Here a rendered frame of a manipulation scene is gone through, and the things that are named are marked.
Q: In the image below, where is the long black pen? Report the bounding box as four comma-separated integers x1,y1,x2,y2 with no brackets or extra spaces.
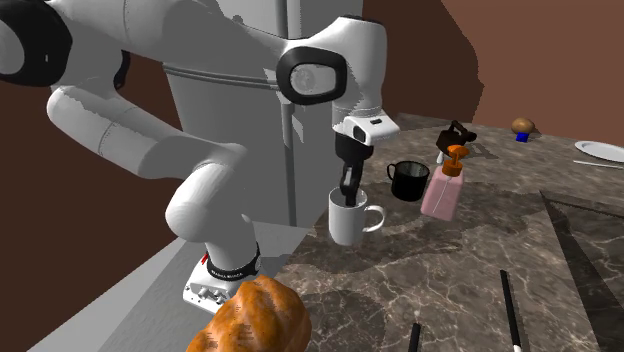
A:
498,268,523,352

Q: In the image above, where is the white mug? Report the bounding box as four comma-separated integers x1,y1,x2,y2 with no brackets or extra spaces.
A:
327,186,387,247

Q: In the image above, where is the brown ball on blue base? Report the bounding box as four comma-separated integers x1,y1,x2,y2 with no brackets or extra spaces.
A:
510,116,537,144

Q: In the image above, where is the thin white stick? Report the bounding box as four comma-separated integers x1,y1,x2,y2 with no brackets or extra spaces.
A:
572,159,624,171

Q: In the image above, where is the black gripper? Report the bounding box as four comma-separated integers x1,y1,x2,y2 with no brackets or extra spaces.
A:
334,131,376,207

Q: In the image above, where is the dark brown kettle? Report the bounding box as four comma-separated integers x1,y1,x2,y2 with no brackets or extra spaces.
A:
435,119,478,158

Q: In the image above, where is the black mug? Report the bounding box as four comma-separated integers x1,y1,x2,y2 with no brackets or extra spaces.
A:
386,160,432,203

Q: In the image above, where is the white plate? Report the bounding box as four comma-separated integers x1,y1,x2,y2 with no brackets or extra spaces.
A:
574,140,624,165

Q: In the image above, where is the pink soap dispenser orange pump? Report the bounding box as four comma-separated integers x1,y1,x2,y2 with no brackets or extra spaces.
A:
420,144,471,223

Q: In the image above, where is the brown bread loaf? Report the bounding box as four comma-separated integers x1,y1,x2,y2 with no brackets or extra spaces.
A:
185,273,313,352

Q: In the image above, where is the short black pen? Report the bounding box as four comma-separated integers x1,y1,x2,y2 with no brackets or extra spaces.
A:
407,321,422,352

